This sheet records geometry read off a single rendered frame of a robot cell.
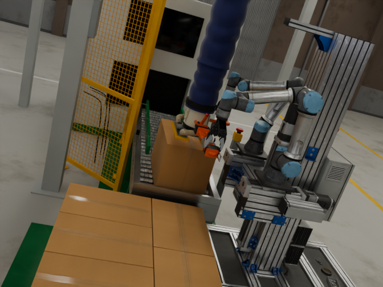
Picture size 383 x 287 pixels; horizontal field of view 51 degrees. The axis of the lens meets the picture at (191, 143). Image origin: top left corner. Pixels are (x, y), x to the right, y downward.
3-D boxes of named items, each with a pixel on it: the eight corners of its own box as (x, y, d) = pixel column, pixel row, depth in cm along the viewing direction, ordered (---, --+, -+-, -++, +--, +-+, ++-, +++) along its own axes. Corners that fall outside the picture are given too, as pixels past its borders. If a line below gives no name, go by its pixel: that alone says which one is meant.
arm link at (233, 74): (240, 75, 306) (229, 72, 307) (236, 89, 309) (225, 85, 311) (241, 74, 313) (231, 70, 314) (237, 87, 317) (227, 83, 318)
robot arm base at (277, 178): (280, 176, 272) (285, 163, 269) (288, 187, 258) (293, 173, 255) (260, 172, 269) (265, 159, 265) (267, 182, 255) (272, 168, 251)
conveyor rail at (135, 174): (134, 114, 521) (137, 101, 515) (138, 115, 522) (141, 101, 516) (127, 204, 308) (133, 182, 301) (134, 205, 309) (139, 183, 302)
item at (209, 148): (202, 150, 239) (204, 142, 237) (214, 152, 241) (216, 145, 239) (204, 156, 231) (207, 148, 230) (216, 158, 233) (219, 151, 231)
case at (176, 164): (150, 158, 364) (161, 118, 351) (192, 166, 374) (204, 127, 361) (154, 190, 309) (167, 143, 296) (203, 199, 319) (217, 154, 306)
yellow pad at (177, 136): (170, 122, 307) (172, 117, 305) (183, 125, 309) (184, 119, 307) (174, 139, 276) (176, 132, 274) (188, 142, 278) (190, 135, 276)
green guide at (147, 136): (139, 104, 517) (141, 97, 514) (147, 106, 519) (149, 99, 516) (137, 151, 369) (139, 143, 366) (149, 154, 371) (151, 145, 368)
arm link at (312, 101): (291, 171, 255) (318, 89, 237) (299, 181, 242) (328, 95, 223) (273, 168, 253) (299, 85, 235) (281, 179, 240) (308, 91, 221)
